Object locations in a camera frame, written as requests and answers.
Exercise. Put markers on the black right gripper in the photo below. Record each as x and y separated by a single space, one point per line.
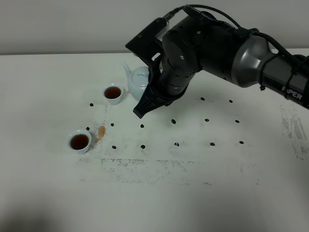
168 84

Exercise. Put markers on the light blue porcelain teapot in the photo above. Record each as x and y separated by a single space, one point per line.
137 80

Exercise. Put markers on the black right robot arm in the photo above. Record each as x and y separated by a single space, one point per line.
190 39

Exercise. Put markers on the spilled tea puddle near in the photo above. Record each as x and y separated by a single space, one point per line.
101 133

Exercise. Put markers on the far light blue teacup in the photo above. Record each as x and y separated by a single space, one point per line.
113 93

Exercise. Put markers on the light blue teacup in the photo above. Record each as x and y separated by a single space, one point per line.
79 141
113 93

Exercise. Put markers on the near light blue teacup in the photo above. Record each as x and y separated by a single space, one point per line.
79 141

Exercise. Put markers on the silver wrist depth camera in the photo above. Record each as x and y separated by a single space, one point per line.
147 43

